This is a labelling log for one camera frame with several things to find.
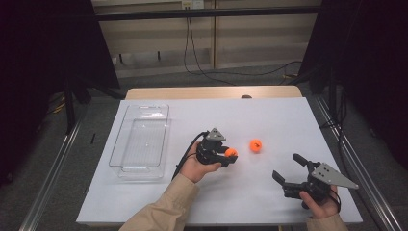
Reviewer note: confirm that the white wall socket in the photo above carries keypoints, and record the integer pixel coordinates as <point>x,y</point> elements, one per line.
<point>192,4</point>

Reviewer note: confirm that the orange ball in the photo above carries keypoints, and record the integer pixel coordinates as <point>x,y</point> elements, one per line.
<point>231,152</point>
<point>255,145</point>

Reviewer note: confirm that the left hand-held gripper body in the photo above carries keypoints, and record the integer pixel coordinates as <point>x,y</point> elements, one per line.
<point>211,150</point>

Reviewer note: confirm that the clear plastic container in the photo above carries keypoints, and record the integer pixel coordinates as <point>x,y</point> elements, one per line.
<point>144,141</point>

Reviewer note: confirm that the person's right hand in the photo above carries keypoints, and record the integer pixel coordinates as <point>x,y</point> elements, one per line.
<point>319,210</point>

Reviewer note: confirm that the black curtain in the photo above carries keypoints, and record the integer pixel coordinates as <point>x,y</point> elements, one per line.
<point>369,64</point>
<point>38,64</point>

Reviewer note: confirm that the black metal stand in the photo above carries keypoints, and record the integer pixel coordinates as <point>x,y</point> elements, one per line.
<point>69,109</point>

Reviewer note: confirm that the light wooden table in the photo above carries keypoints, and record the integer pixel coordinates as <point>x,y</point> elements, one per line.
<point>192,92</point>

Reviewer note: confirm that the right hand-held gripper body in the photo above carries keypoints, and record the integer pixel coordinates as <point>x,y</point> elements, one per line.
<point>333,179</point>

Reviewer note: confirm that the person's left hand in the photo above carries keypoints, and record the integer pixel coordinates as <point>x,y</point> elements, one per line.
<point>192,170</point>

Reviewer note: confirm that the small black floor item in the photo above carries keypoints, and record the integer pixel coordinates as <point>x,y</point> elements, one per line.
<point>93,138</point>

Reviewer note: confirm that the black horizontal metal bar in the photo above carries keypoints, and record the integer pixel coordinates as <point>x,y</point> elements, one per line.
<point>192,13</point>

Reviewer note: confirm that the aluminium floor rail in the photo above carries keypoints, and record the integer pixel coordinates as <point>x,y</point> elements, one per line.
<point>51,179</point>
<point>362,173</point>

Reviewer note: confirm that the white table cover sheet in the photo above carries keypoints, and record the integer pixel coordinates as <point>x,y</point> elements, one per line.
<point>208,112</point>

